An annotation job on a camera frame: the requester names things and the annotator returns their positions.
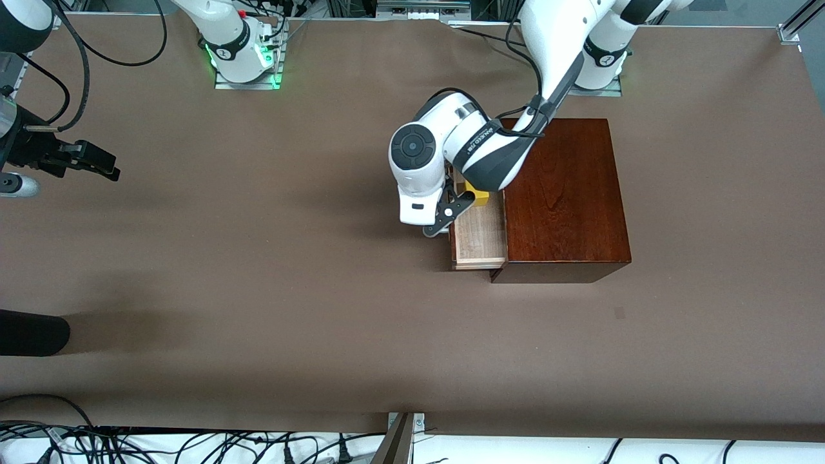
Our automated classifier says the thin black right gripper cable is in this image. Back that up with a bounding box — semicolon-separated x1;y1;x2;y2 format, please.
15;53;71;127

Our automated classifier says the wooden drawer with white handle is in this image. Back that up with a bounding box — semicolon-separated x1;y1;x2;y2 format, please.
449;166;510;272

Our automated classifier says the black cylinder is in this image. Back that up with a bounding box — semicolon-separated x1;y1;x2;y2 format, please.
0;309;72;358

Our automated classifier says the aluminium profile bar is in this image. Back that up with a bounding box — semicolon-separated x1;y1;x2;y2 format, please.
370;412;427;464

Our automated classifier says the dark wooden cabinet box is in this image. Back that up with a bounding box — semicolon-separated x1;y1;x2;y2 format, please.
489;117;632;285

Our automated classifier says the black arched floor cable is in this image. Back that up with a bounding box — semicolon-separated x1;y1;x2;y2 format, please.
0;392;98;430

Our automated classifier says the black right base cable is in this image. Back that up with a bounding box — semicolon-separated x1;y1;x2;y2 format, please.
255;0;310;49

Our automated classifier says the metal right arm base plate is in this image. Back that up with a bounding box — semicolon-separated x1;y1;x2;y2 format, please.
214;19;285;92

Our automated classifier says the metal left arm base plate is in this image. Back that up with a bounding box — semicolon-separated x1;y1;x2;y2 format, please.
567;71;624;98

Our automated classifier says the aluminium frame with sockets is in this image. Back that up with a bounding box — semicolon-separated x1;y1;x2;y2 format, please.
375;0;472;22

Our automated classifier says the black left base cable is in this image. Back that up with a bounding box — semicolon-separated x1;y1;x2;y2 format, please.
449;26;521;44

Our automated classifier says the black looping cable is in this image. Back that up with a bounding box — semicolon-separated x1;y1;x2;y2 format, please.
53;0;169;68

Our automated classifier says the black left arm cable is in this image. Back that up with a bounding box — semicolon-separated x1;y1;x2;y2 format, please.
422;22;550;140

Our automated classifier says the aluminium corner bracket profile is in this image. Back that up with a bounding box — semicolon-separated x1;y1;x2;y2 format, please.
776;0;825;46

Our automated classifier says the grey aluminium side rail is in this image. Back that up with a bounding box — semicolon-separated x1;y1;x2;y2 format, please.
0;13;39;104

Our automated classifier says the black base cable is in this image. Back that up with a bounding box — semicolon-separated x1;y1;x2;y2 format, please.
255;0;310;49
449;26;521;44

